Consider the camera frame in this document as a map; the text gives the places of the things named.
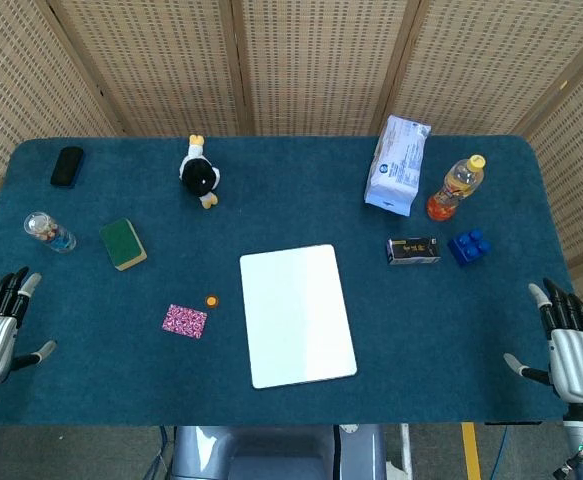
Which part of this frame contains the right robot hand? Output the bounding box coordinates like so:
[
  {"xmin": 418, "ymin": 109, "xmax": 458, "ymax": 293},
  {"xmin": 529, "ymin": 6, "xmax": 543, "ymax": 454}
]
[{"xmin": 503, "ymin": 277, "xmax": 583, "ymax": 404}]

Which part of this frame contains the pink glitter card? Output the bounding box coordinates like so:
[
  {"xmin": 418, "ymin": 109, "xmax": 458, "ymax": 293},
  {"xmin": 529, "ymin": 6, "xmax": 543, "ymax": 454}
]
[{"xmin": 161, "ymin": 303, "xmax": 209, "ymax": 340}]

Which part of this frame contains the clear plastic snack jar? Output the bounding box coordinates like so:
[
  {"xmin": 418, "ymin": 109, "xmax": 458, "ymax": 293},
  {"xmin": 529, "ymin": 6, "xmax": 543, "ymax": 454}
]
[{"xmin": 23, "ymin": 211, "xmax": 78, "ymax": 254}]

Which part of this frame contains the blue building block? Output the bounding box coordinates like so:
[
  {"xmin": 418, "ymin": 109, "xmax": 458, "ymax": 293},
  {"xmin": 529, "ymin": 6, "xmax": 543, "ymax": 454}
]
[{"xmin": 447, "ymin": 228, "xmax": 494, "ymax": 268}]

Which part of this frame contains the green and yellow sponge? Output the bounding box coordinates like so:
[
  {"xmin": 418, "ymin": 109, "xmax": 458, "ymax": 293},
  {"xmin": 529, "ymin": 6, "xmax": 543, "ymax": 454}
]
[{"xmin": 99, "ymin": 217, "xmax": 148, "ymax": 272}]

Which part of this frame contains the black board eraser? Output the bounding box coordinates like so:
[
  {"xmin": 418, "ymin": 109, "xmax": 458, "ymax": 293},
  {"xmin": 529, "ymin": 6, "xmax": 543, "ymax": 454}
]
[{"xmin": 49, "ymin": 145, "xmax": 86, "ymax": 190}]

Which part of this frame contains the white table leg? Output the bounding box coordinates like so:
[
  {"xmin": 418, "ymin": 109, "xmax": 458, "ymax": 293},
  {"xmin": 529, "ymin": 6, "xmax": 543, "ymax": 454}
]
[{"xmin": 399, "ymin": 423, "xmax": 415, "ymax": 480}]

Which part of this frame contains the small black carton box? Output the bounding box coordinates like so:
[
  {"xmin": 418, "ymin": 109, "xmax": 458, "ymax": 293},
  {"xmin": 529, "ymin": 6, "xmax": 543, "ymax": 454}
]
[{"xmin": 386, "ymin": 236, "xmax": 442, "ymax": 266}]

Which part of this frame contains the orange drink bottle yellow cap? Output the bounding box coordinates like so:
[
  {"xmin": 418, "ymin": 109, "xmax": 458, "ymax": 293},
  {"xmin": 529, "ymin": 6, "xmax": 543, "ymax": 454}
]
[{"xmin": 425, "ymin": 154, "xmax": 488, "ymax": 223}]

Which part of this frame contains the white tissue pack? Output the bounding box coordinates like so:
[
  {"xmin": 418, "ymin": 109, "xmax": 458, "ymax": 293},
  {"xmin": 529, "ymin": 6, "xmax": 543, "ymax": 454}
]
[{"xmin": 363, "ymin": 114, "xmax": 432, "ymax": 218}]

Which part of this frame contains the black and white plush toy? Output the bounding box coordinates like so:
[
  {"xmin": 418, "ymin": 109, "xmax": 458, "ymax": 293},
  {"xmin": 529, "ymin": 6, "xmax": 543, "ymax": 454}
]
[{"xmin": 179, "ymin": 133, "xmax": 222, "ymax": 209}]

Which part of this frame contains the white rectangular board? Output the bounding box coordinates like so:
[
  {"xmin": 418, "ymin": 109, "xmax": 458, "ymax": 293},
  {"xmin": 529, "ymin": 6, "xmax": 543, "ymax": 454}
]
[{"xmin": 239, "ymin": 243, "xmax": 359, "ymax": 390}]

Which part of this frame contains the grey robot torso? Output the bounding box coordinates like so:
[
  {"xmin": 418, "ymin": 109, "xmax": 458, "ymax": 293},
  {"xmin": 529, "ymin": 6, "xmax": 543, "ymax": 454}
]
[{"xmin": 170, "ymin": 424, "xmax": 387, "ymax": 480}]

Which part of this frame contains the blue carpet table cover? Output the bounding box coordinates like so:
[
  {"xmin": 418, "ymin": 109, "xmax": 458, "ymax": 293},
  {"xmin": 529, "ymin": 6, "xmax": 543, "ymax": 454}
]
[{"xmin": 0, "ymin": 133, "xmax": 578, "ymax": 427}]

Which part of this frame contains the woven folding screen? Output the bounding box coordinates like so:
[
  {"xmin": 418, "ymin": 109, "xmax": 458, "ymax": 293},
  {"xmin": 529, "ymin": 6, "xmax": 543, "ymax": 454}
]
[{"xmin": 0, "ymin": 0, "xmax": 583, "ymax": 361}]

